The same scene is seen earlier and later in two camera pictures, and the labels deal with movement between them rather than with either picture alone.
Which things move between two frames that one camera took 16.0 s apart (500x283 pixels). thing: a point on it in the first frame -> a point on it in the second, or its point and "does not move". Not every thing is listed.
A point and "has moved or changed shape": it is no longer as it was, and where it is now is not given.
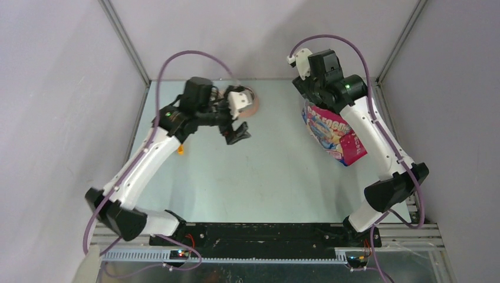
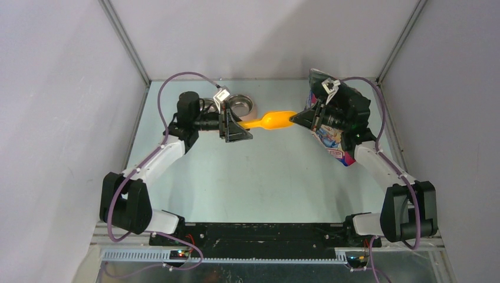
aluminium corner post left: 126,40 does not move
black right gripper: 303,86 -> 311,118
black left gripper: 240,132 does not move
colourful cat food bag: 331,132 does not move
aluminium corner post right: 406,33 does not move
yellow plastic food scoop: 181,150 has moved or changed shape
